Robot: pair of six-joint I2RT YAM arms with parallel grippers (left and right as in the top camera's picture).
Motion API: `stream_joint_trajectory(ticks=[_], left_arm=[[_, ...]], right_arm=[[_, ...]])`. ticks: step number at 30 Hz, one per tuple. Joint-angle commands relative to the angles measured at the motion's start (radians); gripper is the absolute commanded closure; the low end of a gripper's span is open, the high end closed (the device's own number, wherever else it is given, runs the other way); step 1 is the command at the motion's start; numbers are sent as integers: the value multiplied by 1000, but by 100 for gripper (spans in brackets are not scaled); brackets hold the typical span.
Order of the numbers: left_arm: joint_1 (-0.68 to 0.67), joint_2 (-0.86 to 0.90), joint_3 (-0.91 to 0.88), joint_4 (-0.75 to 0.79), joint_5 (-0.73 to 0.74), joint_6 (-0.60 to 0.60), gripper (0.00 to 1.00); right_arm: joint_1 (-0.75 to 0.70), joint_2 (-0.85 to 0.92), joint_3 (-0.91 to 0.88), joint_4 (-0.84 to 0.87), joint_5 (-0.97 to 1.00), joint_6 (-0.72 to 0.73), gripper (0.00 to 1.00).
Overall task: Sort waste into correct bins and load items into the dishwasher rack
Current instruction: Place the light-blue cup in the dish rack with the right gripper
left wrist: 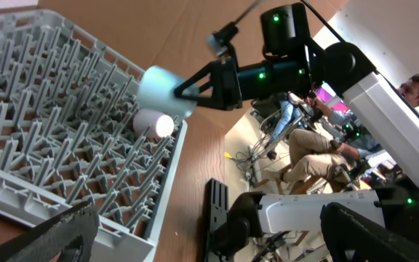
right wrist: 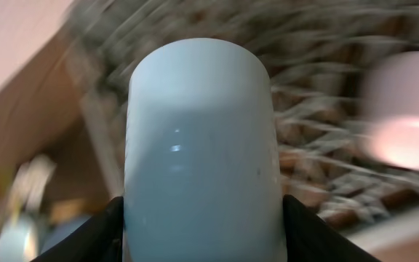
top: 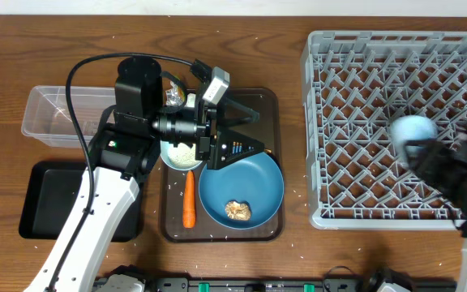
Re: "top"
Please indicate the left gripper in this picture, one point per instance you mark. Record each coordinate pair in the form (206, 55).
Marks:
(214, 149)

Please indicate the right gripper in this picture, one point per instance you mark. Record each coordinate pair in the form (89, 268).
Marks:
(432, 163)

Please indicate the light blue cup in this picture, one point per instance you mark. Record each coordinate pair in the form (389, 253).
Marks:
(408, 128)

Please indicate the white rice pile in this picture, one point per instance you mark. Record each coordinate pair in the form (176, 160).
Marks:
(182, 156)

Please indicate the light blue bowl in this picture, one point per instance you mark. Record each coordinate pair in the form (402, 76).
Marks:
(165, 159)

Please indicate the blue plate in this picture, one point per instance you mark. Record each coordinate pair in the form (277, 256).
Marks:
(256, 181)

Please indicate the yellow snack wrapper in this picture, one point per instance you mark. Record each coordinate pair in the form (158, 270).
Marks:
(174, 96)

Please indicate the white tissue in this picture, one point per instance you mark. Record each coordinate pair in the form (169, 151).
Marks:
(190, 101)

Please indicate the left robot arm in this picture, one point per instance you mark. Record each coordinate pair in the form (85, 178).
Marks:
(124, 150)

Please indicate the grey dishwasher rack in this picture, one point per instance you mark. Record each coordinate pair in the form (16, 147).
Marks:
(354, 85)

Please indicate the brown serving tray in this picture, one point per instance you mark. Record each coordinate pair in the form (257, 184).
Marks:
(266, 130)

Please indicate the brown food scrap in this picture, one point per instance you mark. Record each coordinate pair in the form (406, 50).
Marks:
(238, 211)

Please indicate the orange carrot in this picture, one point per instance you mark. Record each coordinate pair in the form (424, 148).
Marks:
(188, 207)

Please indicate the clear plastic bin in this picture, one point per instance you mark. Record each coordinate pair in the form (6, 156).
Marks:
(47, 119)

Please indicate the black tray bin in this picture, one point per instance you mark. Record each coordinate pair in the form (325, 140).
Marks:
(51, 193)

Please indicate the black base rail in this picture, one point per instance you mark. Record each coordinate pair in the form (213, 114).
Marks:
(339, 278)

